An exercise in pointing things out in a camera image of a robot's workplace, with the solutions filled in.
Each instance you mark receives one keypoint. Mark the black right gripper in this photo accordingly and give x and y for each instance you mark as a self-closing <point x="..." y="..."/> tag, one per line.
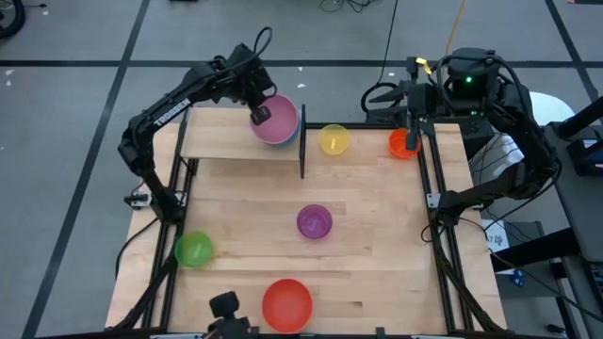
<point x="421" y="101"/>

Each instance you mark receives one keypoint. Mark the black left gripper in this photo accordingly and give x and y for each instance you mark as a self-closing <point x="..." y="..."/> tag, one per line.
<point x="252" y="75"/>

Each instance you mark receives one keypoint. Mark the small translucent orange bowl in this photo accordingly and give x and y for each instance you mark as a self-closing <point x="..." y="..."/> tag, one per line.
<point x="398" y="143"/>

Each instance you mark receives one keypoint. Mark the pink plastic bowl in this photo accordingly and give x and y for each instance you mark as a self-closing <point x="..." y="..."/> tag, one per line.
<point x="282" y="117"/>

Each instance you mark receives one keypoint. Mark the teal plastic bowl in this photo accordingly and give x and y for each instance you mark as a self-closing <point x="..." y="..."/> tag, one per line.
<point x="293" y="137"/>

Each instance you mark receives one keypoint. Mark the small translucent yellow bowl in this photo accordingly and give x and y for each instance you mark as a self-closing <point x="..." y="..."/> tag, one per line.
<point x="334" y="139"/>

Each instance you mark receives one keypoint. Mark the small translucent purple bowl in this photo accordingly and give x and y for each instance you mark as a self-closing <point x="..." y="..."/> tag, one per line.
<point x="314" y="221"/>

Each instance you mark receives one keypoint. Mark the small translucent green bowl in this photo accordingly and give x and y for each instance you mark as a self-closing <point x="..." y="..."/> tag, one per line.
<point x="194" y="249"/>

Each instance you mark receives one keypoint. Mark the red plastic bowl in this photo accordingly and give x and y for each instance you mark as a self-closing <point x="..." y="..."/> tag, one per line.
<point x="287" y="305"/>

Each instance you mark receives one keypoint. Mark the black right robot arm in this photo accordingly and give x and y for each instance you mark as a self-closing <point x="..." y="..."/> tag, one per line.
<point x="518" y="183"/>

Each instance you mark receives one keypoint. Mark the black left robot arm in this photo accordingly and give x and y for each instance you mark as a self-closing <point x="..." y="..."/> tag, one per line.
<point x="165" y="110"/>

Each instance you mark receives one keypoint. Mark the black aluminium crossbar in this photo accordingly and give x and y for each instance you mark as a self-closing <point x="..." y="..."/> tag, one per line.
<point x="367" y="125"/>
<point x="330" y="336"/>

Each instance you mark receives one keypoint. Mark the yellow tape tag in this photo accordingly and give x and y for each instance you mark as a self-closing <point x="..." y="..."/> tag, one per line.
<point x="423" y="65"/>

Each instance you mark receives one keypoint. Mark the white paper sheet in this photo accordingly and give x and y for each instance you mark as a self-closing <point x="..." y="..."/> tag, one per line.
<point x="494" y="240"/>

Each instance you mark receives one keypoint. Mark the white chair seat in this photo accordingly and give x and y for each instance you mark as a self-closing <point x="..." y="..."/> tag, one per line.
<point x="551" y="108"/>

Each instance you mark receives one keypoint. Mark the black bar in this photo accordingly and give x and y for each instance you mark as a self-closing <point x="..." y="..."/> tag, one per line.
<point x="579" y="117"/>

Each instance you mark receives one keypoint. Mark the black desk device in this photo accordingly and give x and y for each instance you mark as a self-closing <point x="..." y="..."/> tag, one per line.
<point x="586" y="157"/>

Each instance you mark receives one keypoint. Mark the small blue object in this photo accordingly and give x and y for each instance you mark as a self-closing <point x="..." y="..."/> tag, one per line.
<point x="518" y="278"/>

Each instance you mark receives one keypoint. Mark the gray side desk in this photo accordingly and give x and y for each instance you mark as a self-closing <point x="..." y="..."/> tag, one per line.
<point x="579" y="212"/>

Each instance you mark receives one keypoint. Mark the gray and black office chair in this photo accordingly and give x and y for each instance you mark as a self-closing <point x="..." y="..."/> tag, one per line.
<point x="225" y="305"/>

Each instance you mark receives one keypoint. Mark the small black table clip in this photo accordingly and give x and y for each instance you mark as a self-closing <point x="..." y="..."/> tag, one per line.
<point x="379" y="333"/>

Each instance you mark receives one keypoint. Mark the black wheel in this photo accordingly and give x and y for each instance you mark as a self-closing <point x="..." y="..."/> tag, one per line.
<point x="16" y="21"/>

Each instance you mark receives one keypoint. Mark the black aluminium frame rail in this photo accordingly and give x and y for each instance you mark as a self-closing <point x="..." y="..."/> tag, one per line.
<point x="165" y="282"/>
<point x="445" y="273"/>

